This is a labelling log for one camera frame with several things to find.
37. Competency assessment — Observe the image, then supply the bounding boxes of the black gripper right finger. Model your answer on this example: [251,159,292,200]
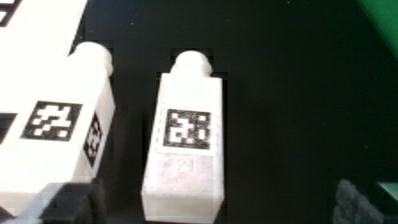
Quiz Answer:
[331,179,398,224]

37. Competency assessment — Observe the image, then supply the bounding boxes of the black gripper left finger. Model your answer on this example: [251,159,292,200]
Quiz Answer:
[13,178,109,224]

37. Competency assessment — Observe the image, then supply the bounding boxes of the white table leg with tag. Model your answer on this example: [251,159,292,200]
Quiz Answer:
[140,50,223,224]

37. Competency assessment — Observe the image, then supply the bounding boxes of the white table leg centre right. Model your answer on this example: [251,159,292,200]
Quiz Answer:
[0,42,115,215]

